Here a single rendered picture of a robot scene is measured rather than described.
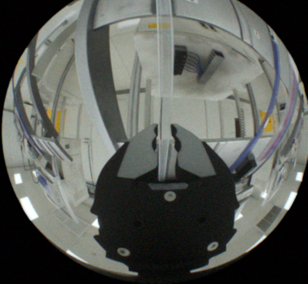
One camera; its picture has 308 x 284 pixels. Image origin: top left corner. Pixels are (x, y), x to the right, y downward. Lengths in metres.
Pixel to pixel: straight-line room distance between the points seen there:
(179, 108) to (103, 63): 1.87
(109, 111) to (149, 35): 0.32
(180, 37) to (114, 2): 0.32
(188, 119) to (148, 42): 1.70
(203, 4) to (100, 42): 0.14
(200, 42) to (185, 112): 1.66
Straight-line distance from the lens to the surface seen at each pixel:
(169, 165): 0.23
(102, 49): 0.15
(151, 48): 0.45
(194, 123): 1.98
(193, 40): 0.43
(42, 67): 0.39
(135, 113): 0.42
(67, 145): 1.06
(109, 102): 0.16
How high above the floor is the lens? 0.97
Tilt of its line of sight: 4 degrees down
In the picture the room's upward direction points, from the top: 180 degrees counter-clockwise
